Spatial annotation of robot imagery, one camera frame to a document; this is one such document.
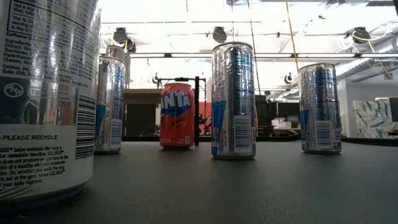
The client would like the background robot with green lights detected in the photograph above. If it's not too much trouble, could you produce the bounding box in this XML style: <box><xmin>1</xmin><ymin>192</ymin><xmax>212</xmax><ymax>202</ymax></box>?
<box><xmin>198</xmin><ymin>114</ymin><xmax>213</xmax><ymax>137</ymax></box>

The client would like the red background panel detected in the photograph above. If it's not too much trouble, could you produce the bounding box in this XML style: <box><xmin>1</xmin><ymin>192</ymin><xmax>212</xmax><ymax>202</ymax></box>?
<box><xmin>199</xmin><ymin>101</ymin><xmax>213</xmax><ymax>124</ymax></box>

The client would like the silver ventilation duct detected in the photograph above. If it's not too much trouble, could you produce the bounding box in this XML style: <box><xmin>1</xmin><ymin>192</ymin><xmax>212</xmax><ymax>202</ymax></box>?
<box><xmin>335</xmin><ymin>37</ymin><xmax>398</xmax><ymax>78</ymax></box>

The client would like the ceiling light strip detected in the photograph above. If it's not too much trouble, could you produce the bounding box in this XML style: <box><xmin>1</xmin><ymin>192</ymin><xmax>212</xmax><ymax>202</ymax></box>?
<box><xmin>360</xmin><ymin>53</ymin><xmax>398</xmax><ymax>58</ymax></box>
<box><xmin>170</xmin><ymin>53</ymin><xmax>213</xmax><ymax>58</ymax></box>
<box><xmin>297</xmin><ymin>53</ymin><xmax>356</xmax><ymax>58</ymax></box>
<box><xmin>255</xmin><ymin>53</ymin><xmax>293</xmax><ymax>58</ymax></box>
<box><xmin>129</xmin><ymin>53</ymin><xmax>165</xmax><ymax>58</ymax></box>

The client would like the silver blue Red Bull can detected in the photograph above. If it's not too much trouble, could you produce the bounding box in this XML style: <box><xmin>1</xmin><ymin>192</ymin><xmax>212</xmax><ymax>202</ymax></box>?
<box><xmin>297</xmin><ymin>63</ymin><xmax>343</xmax><ymax>156</ymax></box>
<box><xmin>94</xmin><ymin>55</ymin><xmax>129</xmax><ymax>156</ymax></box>
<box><xmin>211</xmin><ymin>41</ymin><xmax>257</xmax><ymax>161</ymax></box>

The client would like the red Fanta can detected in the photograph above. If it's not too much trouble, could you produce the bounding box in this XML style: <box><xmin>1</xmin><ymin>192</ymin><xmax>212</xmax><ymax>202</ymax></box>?
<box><xmin>159</xmin><ymin>82</ymin><xmax>196</xmax><ymax>151</ymax></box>

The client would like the white Celsius can black lid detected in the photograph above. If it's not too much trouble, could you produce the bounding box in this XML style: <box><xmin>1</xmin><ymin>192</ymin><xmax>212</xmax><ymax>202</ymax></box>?
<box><xmin>0</xmin><ymin>0</ymin><xmax>103</xmax><ymax>208</ymax></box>

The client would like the yellow cable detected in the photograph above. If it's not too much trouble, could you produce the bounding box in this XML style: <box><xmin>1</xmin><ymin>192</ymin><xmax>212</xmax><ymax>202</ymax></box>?
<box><xmin>284</xmin><ymin>0</ymin><xmax>300</xmax><ymax>73</ymax></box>

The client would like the thin black hanging cable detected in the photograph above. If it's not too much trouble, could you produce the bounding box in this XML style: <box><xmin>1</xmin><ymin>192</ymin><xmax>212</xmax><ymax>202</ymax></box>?
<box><xmin>230</xmin><ymin>0</ymin><xmax>235</xmax><ymax>43</ymax></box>

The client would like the black wall monitor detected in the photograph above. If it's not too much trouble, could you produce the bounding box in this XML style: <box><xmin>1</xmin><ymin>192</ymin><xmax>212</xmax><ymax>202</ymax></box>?
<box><xmin>389</xmin><ymin>97</ymin><xmax>398</xmax><ymax>123</ymax></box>

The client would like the white cardboard box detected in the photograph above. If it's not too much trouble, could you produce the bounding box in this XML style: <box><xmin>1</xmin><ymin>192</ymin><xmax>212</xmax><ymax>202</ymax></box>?
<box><xmin>271</xmin><ymin>117</ymin><xmax>293</xmax><ymax>130</ymax></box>

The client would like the abstract wall painting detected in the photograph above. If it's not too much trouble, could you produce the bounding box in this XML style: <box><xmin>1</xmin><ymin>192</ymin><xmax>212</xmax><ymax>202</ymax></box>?
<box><xmin>353</xmin><ymin>98</ymin><xmax>398</xmax><ymax>139</ymax></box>

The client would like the black aluminium table frame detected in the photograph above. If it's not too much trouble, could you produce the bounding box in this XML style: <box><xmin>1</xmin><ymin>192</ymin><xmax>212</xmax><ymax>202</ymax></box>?
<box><xmin>122</xmin><ymin>134</ymin><xmax>398</xmax><ymax>147</ymax></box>

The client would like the wooden shelf board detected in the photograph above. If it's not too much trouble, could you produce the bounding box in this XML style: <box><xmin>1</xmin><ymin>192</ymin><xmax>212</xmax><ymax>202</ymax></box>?
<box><xmin>123</xmin><ymin>88</ymin><xmax>162</xmax><ymax>105</ymax></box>

